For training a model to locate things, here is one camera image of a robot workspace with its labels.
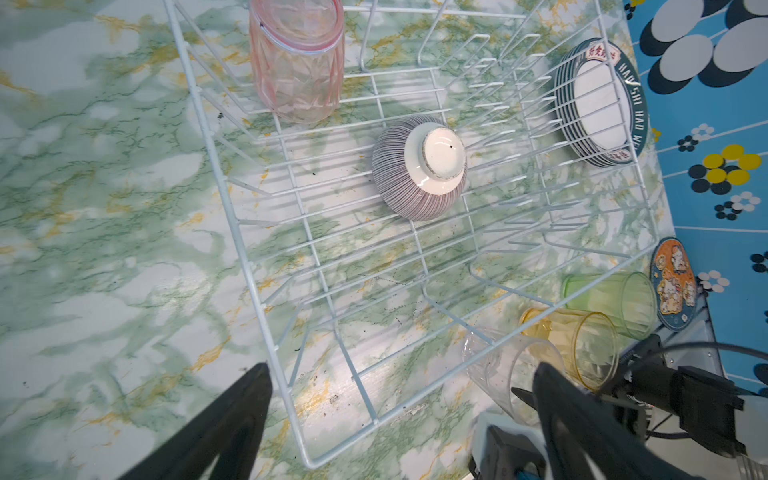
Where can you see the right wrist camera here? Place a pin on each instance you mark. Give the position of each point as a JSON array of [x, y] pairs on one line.
[[503, 449]]

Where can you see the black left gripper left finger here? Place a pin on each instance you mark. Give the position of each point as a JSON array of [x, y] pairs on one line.
[[225, 436]]

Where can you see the cartoon round mat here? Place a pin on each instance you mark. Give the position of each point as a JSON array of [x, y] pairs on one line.
[[674, 284]]

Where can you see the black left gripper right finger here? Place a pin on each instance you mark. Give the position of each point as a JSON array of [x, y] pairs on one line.
[[583, 440]]

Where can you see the clear transparent cup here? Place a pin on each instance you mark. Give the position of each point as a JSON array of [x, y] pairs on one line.
[[512, 365]]

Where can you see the white wire dish rack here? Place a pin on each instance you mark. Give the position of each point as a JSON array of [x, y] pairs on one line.
[[359, 308]]

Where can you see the large plain white plate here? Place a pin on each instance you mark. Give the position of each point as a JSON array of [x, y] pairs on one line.
[[601, 104]]

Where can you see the green transparent cup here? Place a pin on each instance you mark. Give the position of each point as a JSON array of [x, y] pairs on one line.
[[627, 298]]

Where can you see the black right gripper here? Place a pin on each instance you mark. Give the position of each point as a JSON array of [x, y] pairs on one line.
[[705, 403]]

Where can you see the yellow transparent cup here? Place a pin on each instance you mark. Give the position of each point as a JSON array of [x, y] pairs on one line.
[[588, 342]]

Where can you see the pink transparent plastic cup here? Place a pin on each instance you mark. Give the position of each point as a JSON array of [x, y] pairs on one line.
[[297, 57]]

